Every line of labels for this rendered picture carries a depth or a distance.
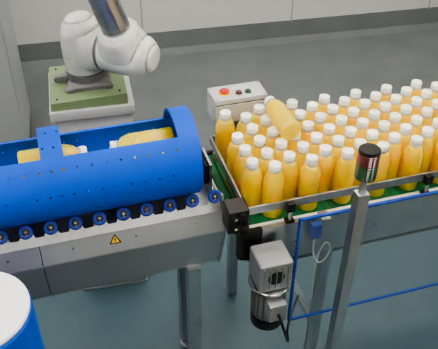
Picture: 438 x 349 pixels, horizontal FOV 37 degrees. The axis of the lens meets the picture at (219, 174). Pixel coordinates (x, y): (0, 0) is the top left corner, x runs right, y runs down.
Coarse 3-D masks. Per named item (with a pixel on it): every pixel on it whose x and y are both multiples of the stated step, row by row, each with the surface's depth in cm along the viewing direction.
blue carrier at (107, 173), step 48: (0, 144) 203; (48, 144) 189; (96, 144) 215; (144, 144) 193; (192, 144) 196; (0, 192) 183; (48, 192) 187; (96, 192) 191; (144, 192) 197; (192, 192) 206
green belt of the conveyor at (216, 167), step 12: (216, 168) 233; (216, 180) 229; (228, 192) 224; (396, 192) 224; (408, 192) 224; (324, 204) 219; (336, 204) 219; (348, 204) 219; (252, 216) 214; (264, 216) 214
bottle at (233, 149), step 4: (232, 144) 216; (236, 144) 215; (240, 144) 216; (228, 148) 217; (232, 148) 215; (236, 148) 215; (228, 152) 217; (232, 152) 216; (236, 152) 215; (228, 156) 218; (232, 156) 216; (228, 160) 219; (232, 160) 217; (228, 164) 220; (232, 164) 219; (228, 168) 221; (232, 168) 220; (232, 172) 221; (232, 176) 222; (228, 184) 225
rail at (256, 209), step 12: (384, 180) 216; (396, 180) 217; (408, 180) 219; (420, 180) 220; (324, 192) 211; (336, 192) 212; (348, 192) 214; (264, 204) 206; (276, 204) 207; (300, 204) 210
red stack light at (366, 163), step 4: (360, 156) 183; (364, 156) 182; (376, 156) 182; (356, 160) 186; (360, 160) 183; (364, 160) 182; (368, 160) 181; (372, 160) 181; (376, 160) 182; (360, 164) 184; (364, 164) 183; (368, 164) 182; (372, 164) 182; (376, 164) 183; (368, 168) 183; (372, 168) 183
